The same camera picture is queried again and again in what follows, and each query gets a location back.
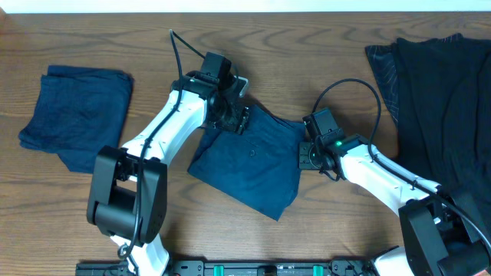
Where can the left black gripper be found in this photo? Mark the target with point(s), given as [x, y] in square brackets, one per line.
[239, 121]

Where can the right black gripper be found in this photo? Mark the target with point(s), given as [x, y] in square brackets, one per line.
[304, 162]

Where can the dark blue shorts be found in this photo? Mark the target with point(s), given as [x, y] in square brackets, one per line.
[259, 167]

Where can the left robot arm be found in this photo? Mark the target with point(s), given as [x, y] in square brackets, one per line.
[128, 195]

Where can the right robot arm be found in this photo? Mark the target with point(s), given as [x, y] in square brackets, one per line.
[443, 232]

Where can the folded dark blue garment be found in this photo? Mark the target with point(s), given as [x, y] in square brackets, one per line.
[79, 111]

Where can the black garment pile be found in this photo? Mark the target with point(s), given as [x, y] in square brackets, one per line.
[438, 94]

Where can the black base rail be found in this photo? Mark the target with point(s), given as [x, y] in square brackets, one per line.
[340, 267]

